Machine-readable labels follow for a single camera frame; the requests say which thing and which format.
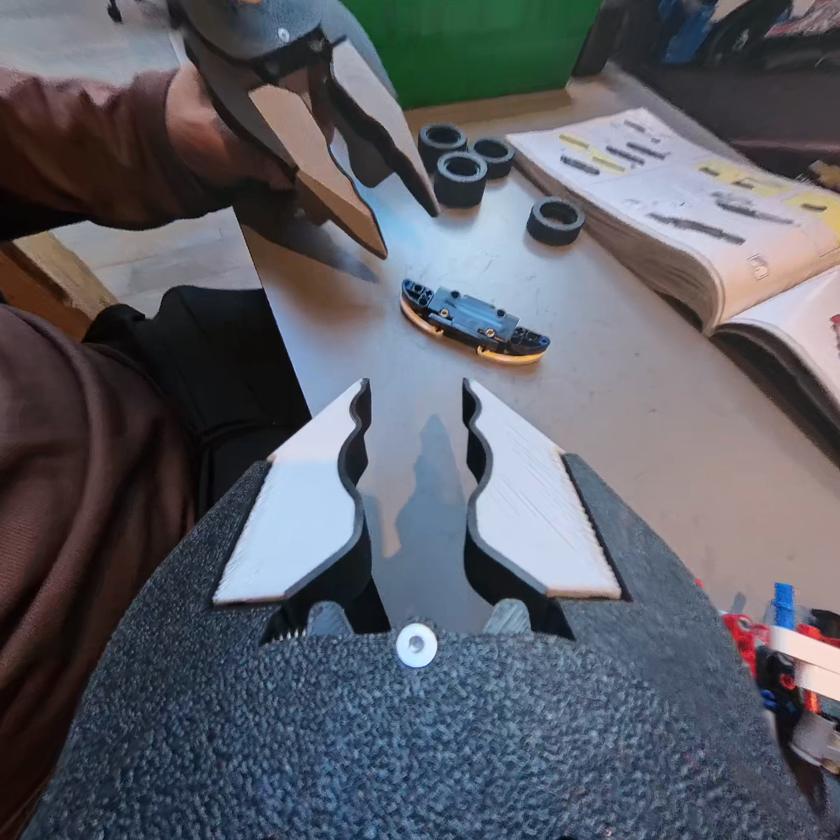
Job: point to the grey desk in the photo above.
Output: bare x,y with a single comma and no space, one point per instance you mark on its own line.
623,394

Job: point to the red toy car model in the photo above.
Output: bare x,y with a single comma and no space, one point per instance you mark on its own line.
781,656

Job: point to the green panel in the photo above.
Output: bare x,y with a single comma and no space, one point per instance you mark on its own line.
472,52

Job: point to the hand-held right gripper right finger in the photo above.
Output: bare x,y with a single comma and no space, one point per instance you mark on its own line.
544,518

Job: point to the person's left hand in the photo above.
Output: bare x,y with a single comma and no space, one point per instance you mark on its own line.
210,144

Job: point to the open instruction booklet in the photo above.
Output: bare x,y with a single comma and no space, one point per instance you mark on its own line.
689,197

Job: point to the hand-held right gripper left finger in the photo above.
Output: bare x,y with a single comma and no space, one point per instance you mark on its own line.
289,518

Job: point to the person's brown shirt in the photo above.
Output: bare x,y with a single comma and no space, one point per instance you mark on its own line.
79,525

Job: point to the wooden post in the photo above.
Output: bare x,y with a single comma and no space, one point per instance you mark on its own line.
52,282

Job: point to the person's left forearm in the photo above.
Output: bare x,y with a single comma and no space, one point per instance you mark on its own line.
85,144

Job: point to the black toy tire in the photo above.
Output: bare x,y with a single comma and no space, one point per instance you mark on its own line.
430,154
449,193
541,233
502,167

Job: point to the white curved toy panel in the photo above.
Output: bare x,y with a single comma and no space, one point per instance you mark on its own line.
420,321
512,358

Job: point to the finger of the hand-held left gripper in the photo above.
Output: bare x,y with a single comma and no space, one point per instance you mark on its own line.
308,151
374,118

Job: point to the black patterned toy beam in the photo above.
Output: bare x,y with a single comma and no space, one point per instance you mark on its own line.
472,312

